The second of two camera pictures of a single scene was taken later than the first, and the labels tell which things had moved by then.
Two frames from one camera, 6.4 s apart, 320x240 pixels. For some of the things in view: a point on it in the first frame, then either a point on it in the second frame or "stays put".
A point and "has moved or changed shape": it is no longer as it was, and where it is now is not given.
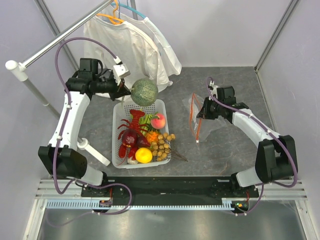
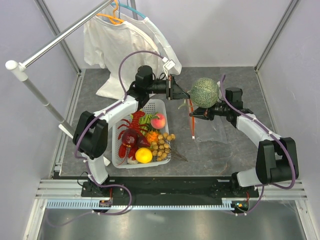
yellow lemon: [143, 155] stays put
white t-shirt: [135, 41] stays put
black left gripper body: [104, 85] to [160, 87]
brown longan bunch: [161, 149] stays put
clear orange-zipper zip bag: [201, 129] has moved or changed shape
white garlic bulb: [129, 161] stays put
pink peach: [158, 123] stays put
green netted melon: [144, 92] has moved or changed shape
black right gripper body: [213, 108] stays put
